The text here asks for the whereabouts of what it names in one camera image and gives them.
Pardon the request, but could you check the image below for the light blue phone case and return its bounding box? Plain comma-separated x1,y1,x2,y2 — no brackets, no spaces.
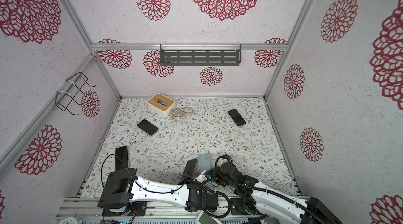
197,153,212,174

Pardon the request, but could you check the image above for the black phone with screen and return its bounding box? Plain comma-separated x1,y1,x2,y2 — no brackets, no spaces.
178,159,197,185

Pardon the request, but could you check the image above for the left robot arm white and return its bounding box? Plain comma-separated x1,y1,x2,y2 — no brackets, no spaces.
97,168,219,212

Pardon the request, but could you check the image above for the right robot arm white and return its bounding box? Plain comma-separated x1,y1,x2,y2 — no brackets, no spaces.
215,155,341,224

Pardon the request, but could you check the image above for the black phone far right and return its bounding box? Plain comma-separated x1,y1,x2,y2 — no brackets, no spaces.
227,109,246,126

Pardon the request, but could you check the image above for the black phone left middle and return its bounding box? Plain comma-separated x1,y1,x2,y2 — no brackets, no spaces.
137,119,158,136

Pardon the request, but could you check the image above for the clear plastic bag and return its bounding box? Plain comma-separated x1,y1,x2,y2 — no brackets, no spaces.
169,107,193,118

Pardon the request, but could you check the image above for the white tissue box wooden lid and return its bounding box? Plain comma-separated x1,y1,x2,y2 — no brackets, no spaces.
148,93,176,117

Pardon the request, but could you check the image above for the white device at bottom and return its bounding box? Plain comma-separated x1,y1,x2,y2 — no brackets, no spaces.
195,211,222,224

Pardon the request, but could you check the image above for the grey wall shelf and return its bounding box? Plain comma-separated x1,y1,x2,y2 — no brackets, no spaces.
159,44,242,67

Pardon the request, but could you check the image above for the black phone near left wall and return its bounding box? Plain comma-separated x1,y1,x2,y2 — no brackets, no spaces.
115,145,129,171

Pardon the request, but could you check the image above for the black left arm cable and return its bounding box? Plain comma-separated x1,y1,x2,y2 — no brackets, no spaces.
100,154,190,195

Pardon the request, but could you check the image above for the black wire rack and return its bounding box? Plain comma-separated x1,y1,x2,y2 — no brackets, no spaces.
54,72,95,116

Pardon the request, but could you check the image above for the metal base rail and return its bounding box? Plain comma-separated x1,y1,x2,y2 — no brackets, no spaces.
56,196,303,224

